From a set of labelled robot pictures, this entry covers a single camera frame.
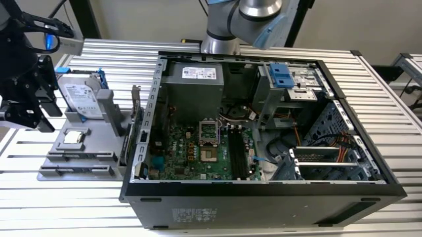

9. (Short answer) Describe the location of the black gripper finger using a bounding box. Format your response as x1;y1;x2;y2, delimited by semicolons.
0;100;55;133
35;54;63;118

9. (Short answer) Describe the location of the black RAM slot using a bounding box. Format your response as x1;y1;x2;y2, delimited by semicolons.
227;125;245;180
234;125;251;180

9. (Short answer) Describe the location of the hard disk in blue carrier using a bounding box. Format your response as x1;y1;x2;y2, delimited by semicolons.
54;67;110;122

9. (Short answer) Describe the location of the silver CPU chip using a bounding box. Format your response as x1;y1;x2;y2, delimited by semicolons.
63;131;84;144

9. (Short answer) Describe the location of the grey plastic parts rack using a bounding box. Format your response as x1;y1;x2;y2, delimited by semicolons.
36;88;146;182

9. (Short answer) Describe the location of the grey power supply unit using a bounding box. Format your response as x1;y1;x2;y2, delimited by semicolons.
161;61;225;126

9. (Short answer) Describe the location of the green motherboard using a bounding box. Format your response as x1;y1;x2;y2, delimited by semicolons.
147;118;265;181

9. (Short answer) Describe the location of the metal socket cover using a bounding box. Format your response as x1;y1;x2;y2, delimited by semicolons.
199;119;221;146

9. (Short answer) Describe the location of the CPU socket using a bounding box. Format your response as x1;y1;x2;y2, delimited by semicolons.
199;145;221;163

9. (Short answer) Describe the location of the round black speaker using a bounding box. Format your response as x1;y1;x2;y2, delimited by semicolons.
227;104;253;119

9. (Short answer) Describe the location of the grey metal drive cage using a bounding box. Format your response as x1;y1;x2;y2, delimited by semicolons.
253;63;333;125

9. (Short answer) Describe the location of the blue plastic drive latch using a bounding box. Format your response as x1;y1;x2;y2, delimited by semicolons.
269;63;295;88

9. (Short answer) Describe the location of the black PC case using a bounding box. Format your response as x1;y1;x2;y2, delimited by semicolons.
118;50;409;230

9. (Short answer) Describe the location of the grey metal disk bay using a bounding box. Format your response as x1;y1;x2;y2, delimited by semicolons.
289;145;361;181

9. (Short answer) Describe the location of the black upright post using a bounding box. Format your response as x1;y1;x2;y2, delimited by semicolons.
283;0;315;48
67;0;102;39

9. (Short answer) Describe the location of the black camera cable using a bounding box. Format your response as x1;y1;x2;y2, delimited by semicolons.
48;0;72;20

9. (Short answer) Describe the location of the graphics card with metal bracket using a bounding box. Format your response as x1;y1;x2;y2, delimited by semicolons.
119;84;146;166

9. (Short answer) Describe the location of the black looped cable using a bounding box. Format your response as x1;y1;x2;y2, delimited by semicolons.
265;137;289;164

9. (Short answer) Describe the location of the red orange wire bundle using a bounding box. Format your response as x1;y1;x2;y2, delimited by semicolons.
335;132;353;164

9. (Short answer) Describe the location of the aluminium frame side table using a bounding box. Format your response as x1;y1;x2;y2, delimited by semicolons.
390;52;422;87

